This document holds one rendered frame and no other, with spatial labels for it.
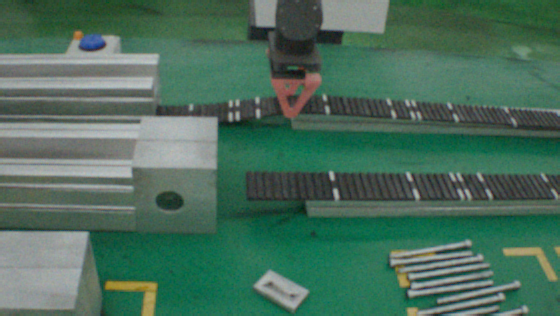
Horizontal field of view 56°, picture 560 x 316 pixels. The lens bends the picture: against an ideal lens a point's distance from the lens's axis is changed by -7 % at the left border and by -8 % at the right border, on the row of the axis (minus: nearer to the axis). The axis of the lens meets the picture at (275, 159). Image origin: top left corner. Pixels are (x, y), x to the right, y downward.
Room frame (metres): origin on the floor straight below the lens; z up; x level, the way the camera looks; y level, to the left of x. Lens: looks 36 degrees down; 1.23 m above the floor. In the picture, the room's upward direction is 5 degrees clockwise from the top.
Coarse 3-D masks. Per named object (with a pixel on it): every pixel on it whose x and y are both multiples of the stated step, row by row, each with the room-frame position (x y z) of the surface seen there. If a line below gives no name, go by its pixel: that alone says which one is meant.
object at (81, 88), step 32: (0, 64) 0.68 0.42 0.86; (32, 64) 0.69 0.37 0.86; (64, 64) 0.69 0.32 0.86; (96, 64) 0.70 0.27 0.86; (128, 64) 0.71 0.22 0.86; (0, 96) 0.62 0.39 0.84; (32, 96) 0.63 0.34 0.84; (64, 96) 0.63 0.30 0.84; (96, 96) 0.64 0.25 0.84; (128, 96) 0.65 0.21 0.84; (160, 96) 0.74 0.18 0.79
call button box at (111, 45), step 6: (108, 36) 0.84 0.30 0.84; (114, 36) 0.84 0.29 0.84; (72, 42) 0.81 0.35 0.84; (78, 42) 0.81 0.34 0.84; (108, 42) 0.82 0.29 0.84; (114, 42) 0.82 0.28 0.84; (72, 48) 0.79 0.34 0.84; (78, 48) 0.79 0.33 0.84; (84, 48) 0.78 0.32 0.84; (90, 48) 0.79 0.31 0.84; (96, 48) 0.79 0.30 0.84; (102, 48) 0.79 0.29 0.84; (108, 48) 0.80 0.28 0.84; (114, 48) 0.80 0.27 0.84; (120, 48) 0.84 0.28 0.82; (66, 54) 0.77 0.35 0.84; (72, 54) 0.77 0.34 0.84; (96, 54) 0.77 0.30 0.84; (120, 54) 0.83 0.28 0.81
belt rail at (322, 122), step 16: (304, 128) 0.70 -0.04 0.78; (320, 128) 0.70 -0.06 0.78; (336, 128) 0.70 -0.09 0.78; (352, 128) 0.70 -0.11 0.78; (368, 128) 0.71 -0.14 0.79; (384, 128) 0.71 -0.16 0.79; (400, 128) 0.71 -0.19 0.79; (416, 128) 0.72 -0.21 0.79; (432, 128) 0.72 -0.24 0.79; (448, 128) 0.72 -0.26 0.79; (464, 128) 0.73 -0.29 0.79; (480, 128) 0.73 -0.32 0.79; (496, 128) 0.74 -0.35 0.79; (512, 128) 0.74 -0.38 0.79; (528, 128) 0.75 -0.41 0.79; (544, 128) 0.75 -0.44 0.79
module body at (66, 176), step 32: (0, 128) 0.51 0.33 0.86; (32, 128) 0.52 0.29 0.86; (64, 128) 0.53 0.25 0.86; (96, 128) 0.53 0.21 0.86; (128, 128) 0.54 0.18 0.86; (0, 160) 0.45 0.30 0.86; (32, 160) 0.46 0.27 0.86; (64, 160) 0.46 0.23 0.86; (96, 160) 0.47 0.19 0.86; (128, 160) 0.52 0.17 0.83; (0, 192) 0.43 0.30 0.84; (32, 192) 0.44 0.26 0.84; (64, 192) 0.44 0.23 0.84; (96, 192) 0.45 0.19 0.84; (128, 192) 0.45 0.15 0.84; (0, 224) 0.43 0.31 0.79; (32, 224) 0.44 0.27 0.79; (64, 224) 0.44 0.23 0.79; (96, 224) 0.44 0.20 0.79; (128, 224) 0.45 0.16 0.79
